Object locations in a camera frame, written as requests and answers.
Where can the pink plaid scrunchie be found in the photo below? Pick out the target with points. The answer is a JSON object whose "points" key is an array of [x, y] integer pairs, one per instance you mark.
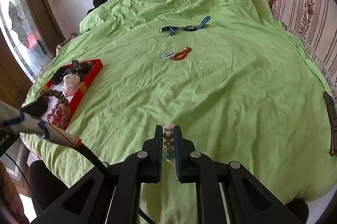
{"points": [[55, 113]]}

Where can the white dotted scrunchie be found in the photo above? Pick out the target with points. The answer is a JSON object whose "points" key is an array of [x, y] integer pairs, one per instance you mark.
{"points": [[71, 84]]}

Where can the leopard print scrunchie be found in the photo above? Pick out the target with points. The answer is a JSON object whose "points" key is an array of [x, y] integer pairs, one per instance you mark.
{"points": [[52, 94]]}

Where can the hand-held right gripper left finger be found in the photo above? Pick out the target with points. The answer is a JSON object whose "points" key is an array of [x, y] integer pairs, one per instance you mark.
{"points": [[159, 150]]}

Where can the grey mesh scrunchie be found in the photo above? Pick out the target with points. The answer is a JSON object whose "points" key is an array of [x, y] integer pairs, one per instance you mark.
{"points": [[79, 68]]}

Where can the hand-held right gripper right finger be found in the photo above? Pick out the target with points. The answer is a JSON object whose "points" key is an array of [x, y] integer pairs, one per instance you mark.
{"points": [[177, 152]]}

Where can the red gift box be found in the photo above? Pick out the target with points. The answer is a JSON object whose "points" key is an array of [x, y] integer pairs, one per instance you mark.
{"points": [[87, 81]]}

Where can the dark brown flat object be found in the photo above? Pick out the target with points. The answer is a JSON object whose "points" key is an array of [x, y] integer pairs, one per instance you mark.
{"points": [[331, 121]]}

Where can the striped floral sofa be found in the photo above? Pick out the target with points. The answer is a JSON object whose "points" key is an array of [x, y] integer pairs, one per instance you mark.
{"points": [[297, 7]]}

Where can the black rounded object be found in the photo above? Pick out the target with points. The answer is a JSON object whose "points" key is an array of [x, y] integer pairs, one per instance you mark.
{"points": [[47, 181]]}

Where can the blue striped wristwatch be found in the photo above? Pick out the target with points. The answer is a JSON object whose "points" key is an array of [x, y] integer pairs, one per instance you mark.
{"points": [[190, 27]]}

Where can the green bedsheet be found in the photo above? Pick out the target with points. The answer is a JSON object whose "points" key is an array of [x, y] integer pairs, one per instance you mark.
{"points": [[210, 94]]}

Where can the person's left forearm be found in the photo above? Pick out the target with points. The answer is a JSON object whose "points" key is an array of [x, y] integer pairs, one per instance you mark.
{"points": [[10, 192]]}

